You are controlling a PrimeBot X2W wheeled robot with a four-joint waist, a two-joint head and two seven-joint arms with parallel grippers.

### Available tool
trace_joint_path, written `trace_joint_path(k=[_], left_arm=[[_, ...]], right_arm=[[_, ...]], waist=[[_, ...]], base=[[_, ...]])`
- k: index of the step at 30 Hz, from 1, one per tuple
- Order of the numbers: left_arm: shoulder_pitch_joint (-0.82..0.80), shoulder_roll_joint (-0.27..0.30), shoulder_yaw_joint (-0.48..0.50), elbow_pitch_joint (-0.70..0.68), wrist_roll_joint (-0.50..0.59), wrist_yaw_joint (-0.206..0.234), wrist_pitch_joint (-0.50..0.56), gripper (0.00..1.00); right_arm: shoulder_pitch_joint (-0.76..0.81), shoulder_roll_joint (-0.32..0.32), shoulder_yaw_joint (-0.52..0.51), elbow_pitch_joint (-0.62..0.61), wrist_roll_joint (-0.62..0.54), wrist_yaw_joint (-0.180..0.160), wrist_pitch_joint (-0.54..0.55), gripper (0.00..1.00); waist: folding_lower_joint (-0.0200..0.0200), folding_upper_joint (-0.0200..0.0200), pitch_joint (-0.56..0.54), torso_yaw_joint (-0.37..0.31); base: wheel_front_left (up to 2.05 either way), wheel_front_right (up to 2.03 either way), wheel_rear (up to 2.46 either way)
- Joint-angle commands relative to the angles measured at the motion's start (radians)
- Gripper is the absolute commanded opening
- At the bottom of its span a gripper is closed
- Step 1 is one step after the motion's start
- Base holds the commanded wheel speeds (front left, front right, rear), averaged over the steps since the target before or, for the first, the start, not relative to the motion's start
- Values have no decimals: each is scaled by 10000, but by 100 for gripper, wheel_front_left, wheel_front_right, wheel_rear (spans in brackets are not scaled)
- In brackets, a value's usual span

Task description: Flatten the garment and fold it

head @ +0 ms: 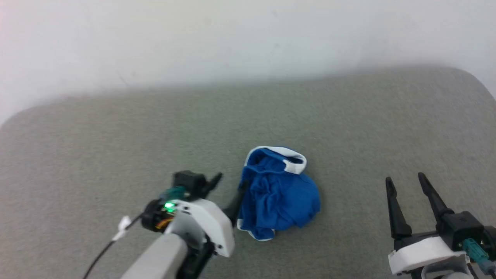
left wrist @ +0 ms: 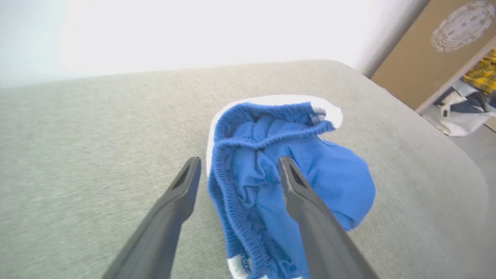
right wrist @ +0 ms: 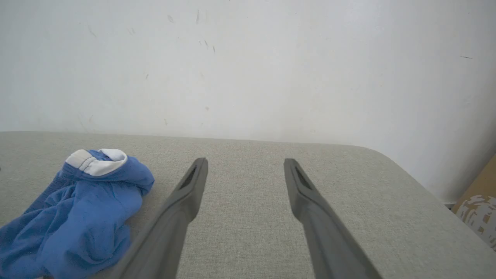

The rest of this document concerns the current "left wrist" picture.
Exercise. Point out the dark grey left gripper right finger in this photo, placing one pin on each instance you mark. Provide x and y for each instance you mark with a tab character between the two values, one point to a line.
321	240

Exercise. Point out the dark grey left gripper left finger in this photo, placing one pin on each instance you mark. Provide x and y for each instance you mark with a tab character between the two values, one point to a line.
162	232

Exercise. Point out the blue shorts with white stripes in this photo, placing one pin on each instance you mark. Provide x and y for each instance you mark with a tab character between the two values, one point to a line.
337	174

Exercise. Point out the white crumpled garment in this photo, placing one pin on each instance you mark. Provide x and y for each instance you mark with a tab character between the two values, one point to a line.
463	122

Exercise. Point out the dark navy garment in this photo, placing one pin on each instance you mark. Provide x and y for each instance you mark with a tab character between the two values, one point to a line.
471	104

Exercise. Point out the yellow plaid garment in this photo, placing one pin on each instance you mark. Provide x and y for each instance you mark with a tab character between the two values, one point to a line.
483	73

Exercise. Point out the grey fabric sofa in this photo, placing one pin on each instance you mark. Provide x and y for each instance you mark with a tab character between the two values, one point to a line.
97	155

